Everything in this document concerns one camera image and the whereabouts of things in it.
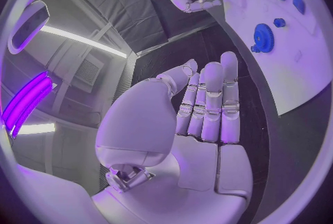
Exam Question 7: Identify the blue angled block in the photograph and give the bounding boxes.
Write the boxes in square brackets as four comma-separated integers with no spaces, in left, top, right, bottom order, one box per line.
[292,0,306,16]

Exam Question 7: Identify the white task board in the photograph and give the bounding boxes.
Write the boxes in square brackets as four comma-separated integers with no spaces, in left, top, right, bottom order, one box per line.
[209,0,333,117]

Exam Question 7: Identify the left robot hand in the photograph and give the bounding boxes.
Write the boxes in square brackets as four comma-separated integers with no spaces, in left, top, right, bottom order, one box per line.
[90,51,254,224]

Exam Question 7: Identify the glowing light bar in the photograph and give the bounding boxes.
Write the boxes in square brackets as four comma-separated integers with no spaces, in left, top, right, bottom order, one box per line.
[1,70,54,139]

